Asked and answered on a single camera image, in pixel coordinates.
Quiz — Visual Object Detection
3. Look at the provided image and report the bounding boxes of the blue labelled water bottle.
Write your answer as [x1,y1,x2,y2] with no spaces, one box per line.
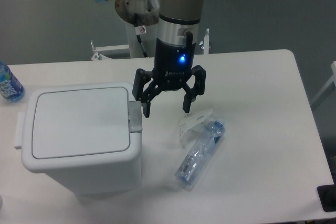
[1,62,25,102]

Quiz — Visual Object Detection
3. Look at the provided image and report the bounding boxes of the white plastic trash can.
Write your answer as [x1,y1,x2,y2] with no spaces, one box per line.
[21,82,142,195]

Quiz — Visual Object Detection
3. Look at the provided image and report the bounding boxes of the white furniture frame right edge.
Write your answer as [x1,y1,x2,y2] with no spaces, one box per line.
[310,61,335,111]

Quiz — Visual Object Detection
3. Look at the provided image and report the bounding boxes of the black cable on pedestal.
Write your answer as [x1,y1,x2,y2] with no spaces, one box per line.
[136,34,148,58]

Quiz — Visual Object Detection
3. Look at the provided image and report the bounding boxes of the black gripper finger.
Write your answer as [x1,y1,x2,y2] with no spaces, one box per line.
[182,65,206,113]
[132,68,162,118]

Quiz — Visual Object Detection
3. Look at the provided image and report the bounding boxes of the black table clamp device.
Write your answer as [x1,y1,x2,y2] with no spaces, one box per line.
[317,184,335,212]

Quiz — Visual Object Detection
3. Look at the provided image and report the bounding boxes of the grey trash can push button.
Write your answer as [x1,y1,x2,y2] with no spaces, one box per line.
[128,101,142,133]

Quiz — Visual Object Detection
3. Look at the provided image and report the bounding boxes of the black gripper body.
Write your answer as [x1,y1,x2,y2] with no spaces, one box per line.
[152,39,196,91]

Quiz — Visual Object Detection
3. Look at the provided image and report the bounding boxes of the crushed clear plastic bottle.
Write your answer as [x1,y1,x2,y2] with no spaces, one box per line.
[174,120,225,190]

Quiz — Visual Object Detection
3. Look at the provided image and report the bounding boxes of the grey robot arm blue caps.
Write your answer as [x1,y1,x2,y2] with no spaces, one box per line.
[97,0,206,117]

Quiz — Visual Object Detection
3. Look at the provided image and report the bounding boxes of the crumpled clear plastic wrapper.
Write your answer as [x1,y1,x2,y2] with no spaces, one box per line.
[179,109,214,148]

